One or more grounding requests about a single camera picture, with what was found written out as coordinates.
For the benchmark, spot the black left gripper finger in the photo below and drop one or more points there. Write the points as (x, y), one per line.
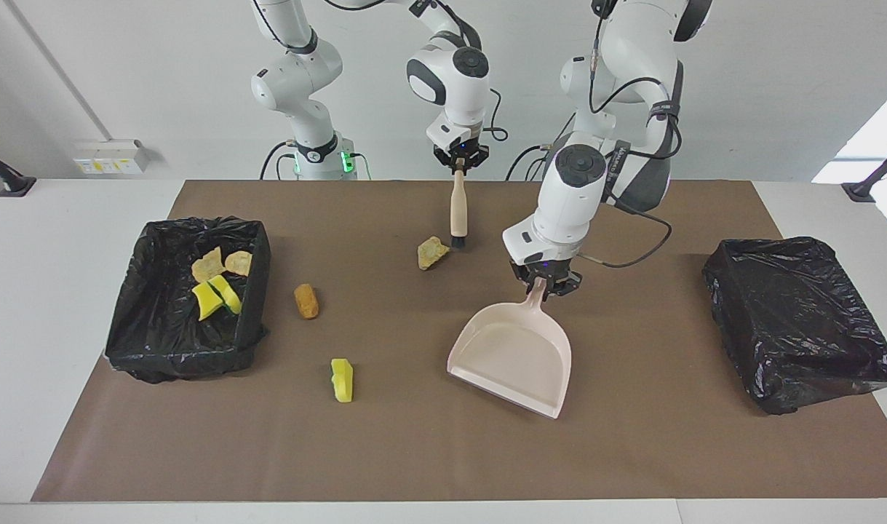
(563, 289)
(527, 287)

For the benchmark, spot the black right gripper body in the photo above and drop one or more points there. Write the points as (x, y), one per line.
(461, 154)

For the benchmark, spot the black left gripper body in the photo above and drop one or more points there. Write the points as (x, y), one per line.
(549, 271)

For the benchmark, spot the beige plastic dustpan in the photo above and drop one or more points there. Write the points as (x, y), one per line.
(516, 356)

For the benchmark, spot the yellow sponge wedge green backed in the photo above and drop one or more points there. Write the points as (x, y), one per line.
(343, 380)

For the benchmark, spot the green topped yellow sponge scrap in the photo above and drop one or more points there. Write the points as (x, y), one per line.
(227, 293)

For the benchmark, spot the plain yellow sponge piece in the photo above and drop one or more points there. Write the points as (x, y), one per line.
(207, 300)

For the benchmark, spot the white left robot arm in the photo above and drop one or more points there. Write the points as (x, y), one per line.
(570, 196)

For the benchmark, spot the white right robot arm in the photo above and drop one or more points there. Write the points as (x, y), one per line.
(297, 73)

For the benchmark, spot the black bag lined bin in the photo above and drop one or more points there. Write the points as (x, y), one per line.
(166, 342)
(792, 313)

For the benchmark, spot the brown paper table mat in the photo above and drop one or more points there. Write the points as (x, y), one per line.
(487, 451)

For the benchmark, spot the black camera stand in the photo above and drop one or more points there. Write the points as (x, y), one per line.
(861, 191)
(17, 185)

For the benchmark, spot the white wall socket box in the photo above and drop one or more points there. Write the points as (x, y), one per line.
(108, 156)

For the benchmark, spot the white wall conduit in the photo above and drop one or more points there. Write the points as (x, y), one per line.
(57, 69)

